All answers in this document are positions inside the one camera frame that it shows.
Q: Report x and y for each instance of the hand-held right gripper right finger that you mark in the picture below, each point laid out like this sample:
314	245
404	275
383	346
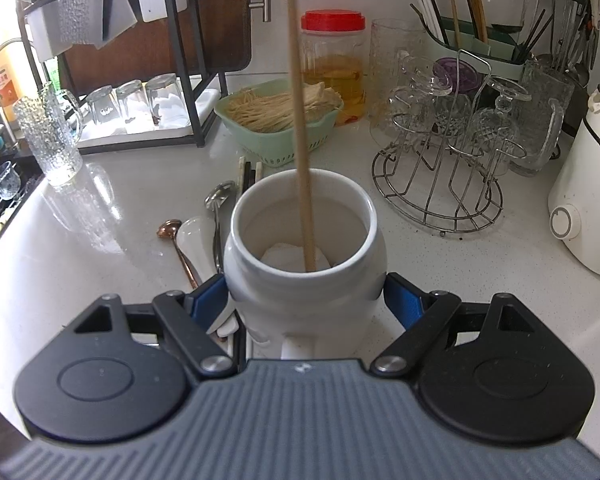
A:
402	300

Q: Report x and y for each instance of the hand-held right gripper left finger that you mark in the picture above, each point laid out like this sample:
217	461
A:
210	300

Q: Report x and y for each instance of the small white ceramic spoon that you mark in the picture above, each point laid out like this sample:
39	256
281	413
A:
196	245

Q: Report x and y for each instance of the copper spoon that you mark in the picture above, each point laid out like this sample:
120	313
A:
168	229

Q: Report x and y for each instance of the white ceramic utensil jar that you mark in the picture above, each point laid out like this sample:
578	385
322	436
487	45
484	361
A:
300	300

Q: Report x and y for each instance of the stainless steel spoon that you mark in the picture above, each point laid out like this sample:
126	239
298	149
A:
220	195

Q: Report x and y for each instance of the beige chopstick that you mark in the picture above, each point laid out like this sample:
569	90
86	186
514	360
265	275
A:
241	175

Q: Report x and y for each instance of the green plastic basket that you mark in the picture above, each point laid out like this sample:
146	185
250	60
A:
260	147

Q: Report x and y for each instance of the white drip tray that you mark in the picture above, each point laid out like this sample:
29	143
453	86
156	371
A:
130	132

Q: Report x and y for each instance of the cut glass cup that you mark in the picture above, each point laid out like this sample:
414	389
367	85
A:
449	115

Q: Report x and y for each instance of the cut glass goblet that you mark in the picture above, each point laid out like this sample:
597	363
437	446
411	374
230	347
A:
494	127

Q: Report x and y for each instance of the dried noodles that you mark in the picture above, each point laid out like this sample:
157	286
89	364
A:
265	110

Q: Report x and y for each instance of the white electric cooker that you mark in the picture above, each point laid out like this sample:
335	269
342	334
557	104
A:
589	200

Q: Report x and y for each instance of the clear glass mug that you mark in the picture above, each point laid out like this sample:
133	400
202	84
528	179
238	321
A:
417	77

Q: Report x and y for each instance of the textured glass pitcher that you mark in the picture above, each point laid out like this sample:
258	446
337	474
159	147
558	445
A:
47	145

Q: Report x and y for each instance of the purple lid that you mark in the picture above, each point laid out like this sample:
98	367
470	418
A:
467	77

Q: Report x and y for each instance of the small glass cup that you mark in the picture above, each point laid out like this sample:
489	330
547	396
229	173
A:
5	180

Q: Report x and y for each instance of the red lid plastic jar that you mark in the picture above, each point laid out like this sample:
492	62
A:
332	60

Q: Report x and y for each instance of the tall textured glass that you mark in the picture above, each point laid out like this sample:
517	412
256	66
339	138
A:
389	50

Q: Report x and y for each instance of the green utensil drainer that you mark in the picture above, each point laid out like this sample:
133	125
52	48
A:
499	67

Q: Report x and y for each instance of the black metal shelf rack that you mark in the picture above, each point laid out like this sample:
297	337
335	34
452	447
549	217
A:
180	45

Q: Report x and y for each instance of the brown wooden cutting board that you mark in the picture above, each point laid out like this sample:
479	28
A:
215	20

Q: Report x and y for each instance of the orange label bottle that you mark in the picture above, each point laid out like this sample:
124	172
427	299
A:
5	90

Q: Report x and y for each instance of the bundle of assorted chopsticks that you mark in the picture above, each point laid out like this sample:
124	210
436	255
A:
426	4

